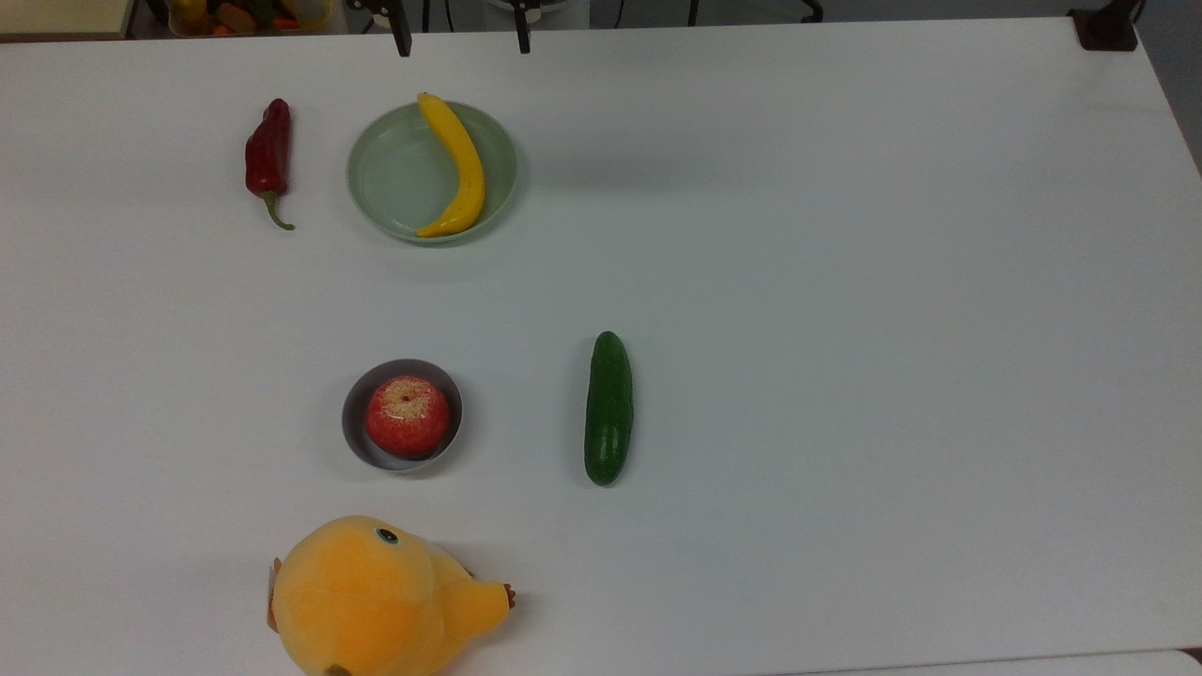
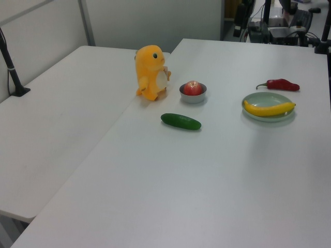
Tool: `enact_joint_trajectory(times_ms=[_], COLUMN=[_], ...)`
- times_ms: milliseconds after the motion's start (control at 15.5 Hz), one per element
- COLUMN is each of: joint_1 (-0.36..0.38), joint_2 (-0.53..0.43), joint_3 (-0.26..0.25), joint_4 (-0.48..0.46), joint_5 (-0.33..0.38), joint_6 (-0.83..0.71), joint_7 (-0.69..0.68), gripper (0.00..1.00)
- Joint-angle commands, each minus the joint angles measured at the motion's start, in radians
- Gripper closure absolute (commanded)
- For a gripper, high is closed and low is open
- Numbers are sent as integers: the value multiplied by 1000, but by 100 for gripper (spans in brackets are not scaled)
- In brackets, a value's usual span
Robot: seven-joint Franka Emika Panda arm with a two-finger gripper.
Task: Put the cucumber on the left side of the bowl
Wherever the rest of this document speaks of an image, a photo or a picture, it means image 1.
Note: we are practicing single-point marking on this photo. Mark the red apple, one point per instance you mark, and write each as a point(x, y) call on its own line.
point(408, 417)

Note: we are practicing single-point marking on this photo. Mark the dark green cucumber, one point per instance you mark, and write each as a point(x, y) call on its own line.
point(608, 408)

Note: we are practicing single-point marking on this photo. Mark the yellow banana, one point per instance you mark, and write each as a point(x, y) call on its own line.
point(465, 169)

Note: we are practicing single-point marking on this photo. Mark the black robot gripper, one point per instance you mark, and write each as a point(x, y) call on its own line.
point(376, 6)

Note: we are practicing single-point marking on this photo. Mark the small grey bowl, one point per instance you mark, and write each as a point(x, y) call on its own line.
point(362, 441)

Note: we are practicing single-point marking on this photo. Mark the clear box of vegetables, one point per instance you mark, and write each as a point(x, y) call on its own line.
point(249, 15)

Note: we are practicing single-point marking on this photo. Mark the black table clamp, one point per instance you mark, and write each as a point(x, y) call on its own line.
point(1106, 28)

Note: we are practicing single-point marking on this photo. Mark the pale green plate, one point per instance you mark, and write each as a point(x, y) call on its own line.
point(394, 174)

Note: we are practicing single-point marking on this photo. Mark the red chili pepper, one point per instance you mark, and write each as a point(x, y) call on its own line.
point(269, 155)

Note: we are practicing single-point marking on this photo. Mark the orange plush toy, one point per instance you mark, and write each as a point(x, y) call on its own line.
point(366, 601)

